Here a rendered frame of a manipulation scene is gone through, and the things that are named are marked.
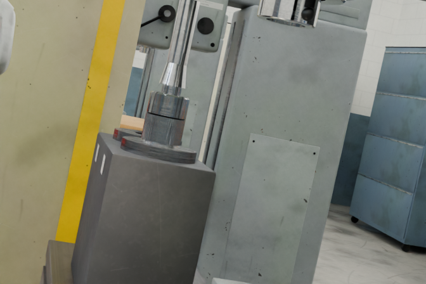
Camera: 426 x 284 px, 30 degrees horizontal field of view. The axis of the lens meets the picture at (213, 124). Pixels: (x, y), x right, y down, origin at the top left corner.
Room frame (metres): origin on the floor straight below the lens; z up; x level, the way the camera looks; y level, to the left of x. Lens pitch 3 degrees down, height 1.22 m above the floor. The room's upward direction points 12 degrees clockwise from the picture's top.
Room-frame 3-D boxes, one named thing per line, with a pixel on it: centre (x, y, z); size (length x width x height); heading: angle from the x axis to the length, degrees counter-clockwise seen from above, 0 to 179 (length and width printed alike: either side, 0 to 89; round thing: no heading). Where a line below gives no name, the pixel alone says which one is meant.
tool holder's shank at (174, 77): (0.93, 0.06, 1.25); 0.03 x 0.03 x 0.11
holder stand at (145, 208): (0.98, 0.07, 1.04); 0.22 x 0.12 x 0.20; 13
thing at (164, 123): (0.93, 0.06, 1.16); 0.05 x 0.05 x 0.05
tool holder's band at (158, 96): (0.93, 0.06, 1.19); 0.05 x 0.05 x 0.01
